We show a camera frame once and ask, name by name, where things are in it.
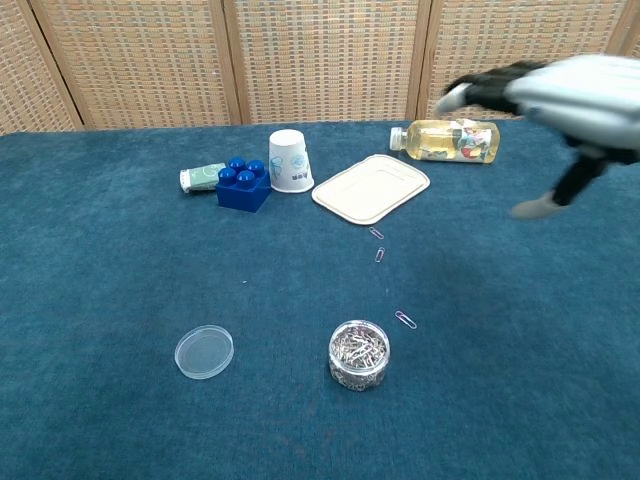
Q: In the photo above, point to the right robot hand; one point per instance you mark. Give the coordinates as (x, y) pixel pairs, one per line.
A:
(575, 105)

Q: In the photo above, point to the purple paperclip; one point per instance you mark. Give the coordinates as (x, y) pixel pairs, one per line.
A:
(380, 254)
(376, 232)
(405, 320)

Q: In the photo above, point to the woven folding screen panel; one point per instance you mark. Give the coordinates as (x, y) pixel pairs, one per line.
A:
(631, 47)
(25, 75)
(140, 60)
(480, 40)
(325, 60)

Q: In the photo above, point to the bottle of yellow liquid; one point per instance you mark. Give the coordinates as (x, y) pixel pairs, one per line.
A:
(450, 141)

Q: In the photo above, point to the beige rectangular tray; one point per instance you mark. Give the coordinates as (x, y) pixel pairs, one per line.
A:
(371, 189)

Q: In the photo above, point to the white paper cup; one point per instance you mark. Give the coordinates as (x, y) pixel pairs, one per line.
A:
(290, 162)

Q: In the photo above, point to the clear jar of paperclips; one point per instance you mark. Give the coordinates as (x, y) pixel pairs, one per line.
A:
(359, 357)

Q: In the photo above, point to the blue toy building block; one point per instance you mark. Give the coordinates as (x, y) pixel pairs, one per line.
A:
(243, 192)

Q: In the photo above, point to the green white rolled packet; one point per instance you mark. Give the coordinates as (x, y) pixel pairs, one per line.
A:
(200, 178)

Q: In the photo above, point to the clear round plastic lid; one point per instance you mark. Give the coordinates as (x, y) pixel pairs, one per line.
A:
(204, 352)

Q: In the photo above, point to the teal table cloth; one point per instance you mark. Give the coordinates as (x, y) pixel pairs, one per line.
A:
(150, 300)

